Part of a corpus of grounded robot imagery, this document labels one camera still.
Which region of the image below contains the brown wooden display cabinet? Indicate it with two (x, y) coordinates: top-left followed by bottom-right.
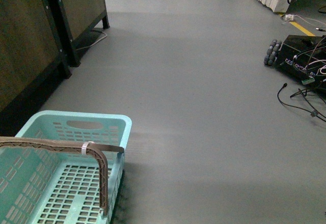
(1, 0), (110, 135)

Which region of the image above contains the black floor cable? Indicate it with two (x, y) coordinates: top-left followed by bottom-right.
(277, 82), (326, 123)

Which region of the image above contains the light blue plastic basket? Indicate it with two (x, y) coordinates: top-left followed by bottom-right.
(1, 110), (132, 223)

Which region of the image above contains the grey mecanum wheel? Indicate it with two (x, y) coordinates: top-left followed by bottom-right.
(263, 39), (282, 66)

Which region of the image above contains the white floor cable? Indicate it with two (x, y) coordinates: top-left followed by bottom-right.
(75, 29), (107, 51)

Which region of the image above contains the brown basket handle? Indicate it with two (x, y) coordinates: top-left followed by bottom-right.
(1, 136), (124, 216)

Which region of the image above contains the white power strip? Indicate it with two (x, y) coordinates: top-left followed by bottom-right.
(281, 14), (295, 22)

